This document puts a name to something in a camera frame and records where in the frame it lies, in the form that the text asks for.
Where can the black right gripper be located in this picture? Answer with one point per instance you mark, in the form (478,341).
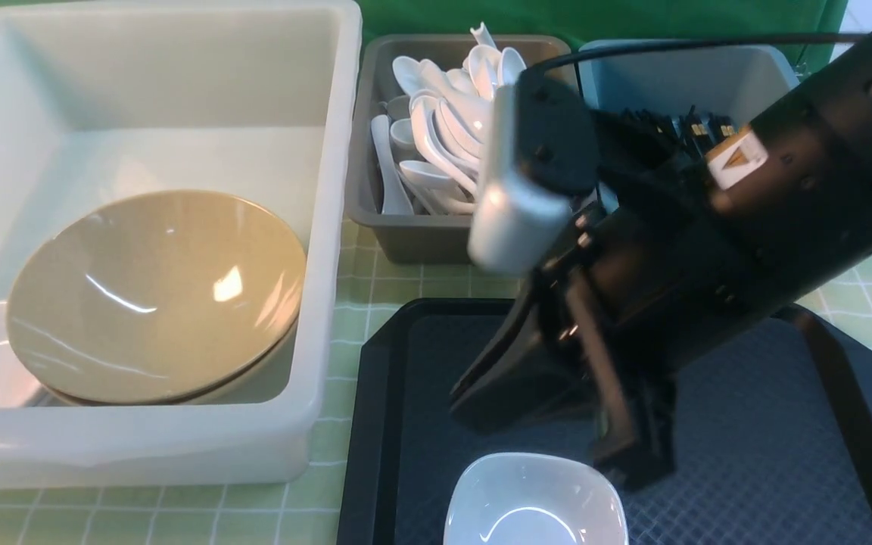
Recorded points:
(680,266)

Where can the large tan noodle bowl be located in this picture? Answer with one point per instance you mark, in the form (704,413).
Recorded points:
(164,298)

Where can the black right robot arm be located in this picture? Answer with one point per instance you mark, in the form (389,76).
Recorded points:
(820,130)

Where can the tan bowl in tub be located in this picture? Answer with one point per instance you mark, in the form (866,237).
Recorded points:
(264,380)

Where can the white square dish lower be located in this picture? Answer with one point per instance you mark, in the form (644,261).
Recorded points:
(524,498)

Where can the black plastic serving tray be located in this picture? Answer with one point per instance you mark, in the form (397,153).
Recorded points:
(773,436)

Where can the grey spoon bin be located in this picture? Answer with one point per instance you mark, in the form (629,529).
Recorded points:
(412,238)

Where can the pile of black chopsticks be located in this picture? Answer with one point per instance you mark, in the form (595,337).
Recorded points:
(696,131)

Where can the pile of white spoons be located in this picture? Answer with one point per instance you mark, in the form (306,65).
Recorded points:
(428,136)

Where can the blue-grey chopstick bin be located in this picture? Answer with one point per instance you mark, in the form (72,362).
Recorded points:
(738,81)

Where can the green cloth backdrop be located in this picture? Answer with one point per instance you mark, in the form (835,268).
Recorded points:
(577,22)

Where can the large white plastic tub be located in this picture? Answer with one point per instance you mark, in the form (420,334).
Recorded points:
(104,101)

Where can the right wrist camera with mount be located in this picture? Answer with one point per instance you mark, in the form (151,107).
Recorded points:
(538,163)

